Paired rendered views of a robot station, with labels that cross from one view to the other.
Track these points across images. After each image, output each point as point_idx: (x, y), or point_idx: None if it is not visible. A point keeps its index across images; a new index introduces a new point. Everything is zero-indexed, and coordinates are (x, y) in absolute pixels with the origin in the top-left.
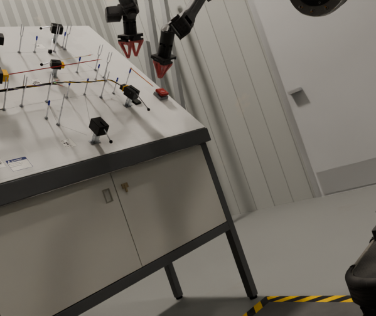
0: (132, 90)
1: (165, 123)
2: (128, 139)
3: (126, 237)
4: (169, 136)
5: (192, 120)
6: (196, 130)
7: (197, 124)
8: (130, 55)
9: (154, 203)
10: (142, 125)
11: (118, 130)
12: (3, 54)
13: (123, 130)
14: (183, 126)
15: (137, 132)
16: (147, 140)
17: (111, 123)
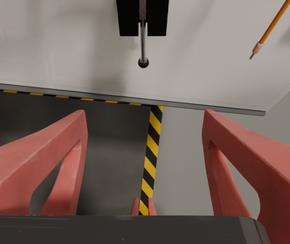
0: (129, 21)
1: (183, 69)
2: (10, 67)
3: None
4: (139, 97)
5: (274, 90)
6: (225, 112)
7: (262, 101)
8: (83, 162)
9: None
10: (100, 51)
11: None
12: None
13: (19, 40)
14: (218, 93)
15: (59, 62)
16: (65, 86)
17: None
